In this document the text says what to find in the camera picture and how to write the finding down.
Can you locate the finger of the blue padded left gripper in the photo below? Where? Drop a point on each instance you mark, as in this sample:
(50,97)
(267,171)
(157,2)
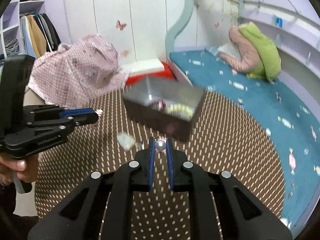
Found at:
(73,112)
(85,121)

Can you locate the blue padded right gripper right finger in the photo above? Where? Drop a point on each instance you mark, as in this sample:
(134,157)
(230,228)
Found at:
(220,206)

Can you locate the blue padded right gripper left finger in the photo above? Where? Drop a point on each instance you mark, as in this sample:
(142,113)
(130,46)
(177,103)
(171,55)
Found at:
(100,207)

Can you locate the small pink flower earring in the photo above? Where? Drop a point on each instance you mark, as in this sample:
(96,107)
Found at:
(99,112)

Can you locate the silver pearl earring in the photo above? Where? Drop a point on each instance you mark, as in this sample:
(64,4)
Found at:
(160,146)

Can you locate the dark metal jewelry box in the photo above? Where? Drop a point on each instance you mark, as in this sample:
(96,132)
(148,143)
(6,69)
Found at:
(167,106)

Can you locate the person's left hand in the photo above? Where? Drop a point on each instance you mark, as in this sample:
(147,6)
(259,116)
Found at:
(26,170)

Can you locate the pink checked cloth cover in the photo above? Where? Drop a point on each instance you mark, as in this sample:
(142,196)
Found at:
(74,74)

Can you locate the brown polka dot tablecloth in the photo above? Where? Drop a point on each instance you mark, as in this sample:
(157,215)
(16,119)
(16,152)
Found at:
(70,163)

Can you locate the hanging clothes row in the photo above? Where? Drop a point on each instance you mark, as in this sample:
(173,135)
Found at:
(38,34)

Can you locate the white board on ottoman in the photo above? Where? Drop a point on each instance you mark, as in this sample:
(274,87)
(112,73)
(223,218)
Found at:
(143,67)

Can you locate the red storage ottoman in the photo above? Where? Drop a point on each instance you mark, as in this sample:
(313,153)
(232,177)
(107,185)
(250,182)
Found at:
(166,74)

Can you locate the blue candy print mattress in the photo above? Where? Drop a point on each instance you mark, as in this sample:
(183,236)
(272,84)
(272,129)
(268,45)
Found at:
(285,118)

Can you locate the lilac open shelf unit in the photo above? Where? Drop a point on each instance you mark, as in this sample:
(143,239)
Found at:
(10,22)

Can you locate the white wardrobe doors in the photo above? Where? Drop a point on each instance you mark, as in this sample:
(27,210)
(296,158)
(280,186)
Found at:
(148,22)

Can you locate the green quilted blanket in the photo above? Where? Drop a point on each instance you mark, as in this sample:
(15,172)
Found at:
(269,66)

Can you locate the white pillow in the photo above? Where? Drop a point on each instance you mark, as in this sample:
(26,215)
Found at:
(230,49)

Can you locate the pink butterfly wall sticker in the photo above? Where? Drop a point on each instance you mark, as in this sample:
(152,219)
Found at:
(120,26)

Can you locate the teal bunk bed frame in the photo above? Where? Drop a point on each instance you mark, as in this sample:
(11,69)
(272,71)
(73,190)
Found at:
(182,17)

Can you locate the lilac bed wall shelves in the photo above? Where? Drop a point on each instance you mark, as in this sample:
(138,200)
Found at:
(297,42)

